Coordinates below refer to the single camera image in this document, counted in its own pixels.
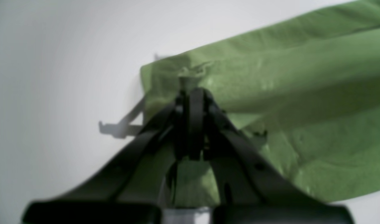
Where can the green T-shirt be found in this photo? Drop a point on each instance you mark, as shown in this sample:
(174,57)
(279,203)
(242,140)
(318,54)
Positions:
(311,82)

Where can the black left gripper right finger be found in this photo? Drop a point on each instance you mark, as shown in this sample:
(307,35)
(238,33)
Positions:
(250,189)

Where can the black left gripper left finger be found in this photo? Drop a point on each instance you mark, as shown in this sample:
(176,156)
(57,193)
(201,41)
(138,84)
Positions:
(130,188)

